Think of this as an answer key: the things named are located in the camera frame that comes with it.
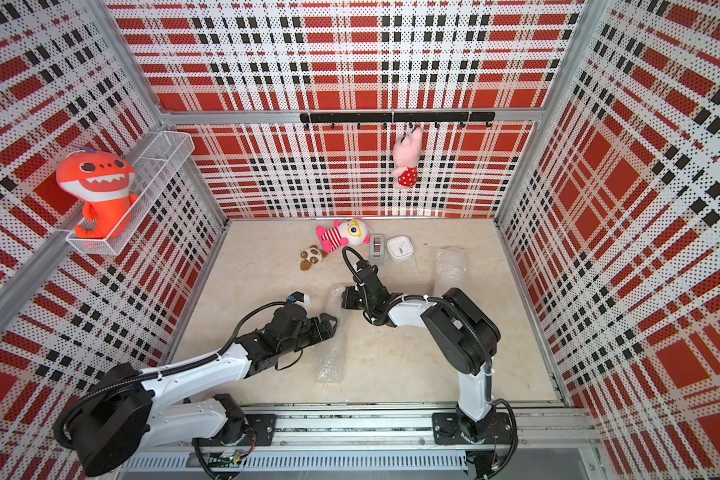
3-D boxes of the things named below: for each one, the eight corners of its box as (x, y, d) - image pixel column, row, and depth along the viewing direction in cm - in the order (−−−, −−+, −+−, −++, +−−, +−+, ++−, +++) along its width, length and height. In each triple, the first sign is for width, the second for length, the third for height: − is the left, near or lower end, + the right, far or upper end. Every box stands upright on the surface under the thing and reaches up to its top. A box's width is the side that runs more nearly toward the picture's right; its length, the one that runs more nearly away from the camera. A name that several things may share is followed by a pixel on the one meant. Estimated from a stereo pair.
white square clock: (389, 264, 110) (390, 255, 106) (385, 246, 116) (386, 237, 112) (414, 261, 111) (415, 252, 107) (409, 244, 117) (410, 234, 112)
